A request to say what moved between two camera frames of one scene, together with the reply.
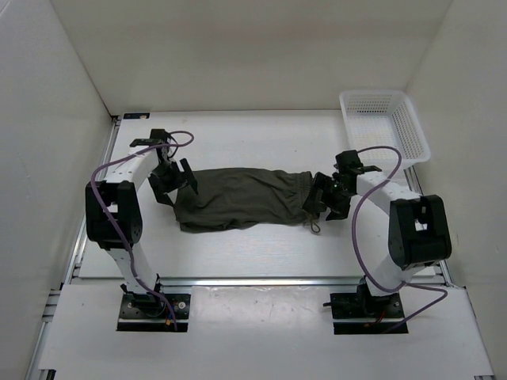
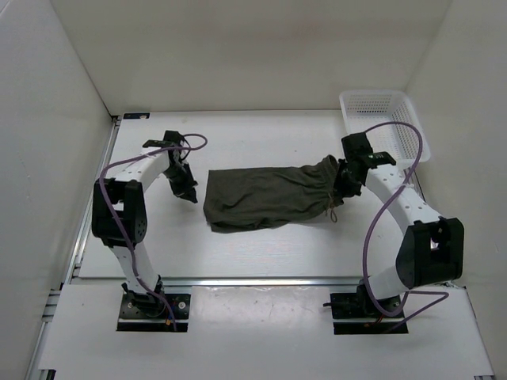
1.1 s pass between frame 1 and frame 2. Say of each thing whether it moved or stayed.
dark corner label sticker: stayed
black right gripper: moved
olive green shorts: moved
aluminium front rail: stayed
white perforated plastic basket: stayed
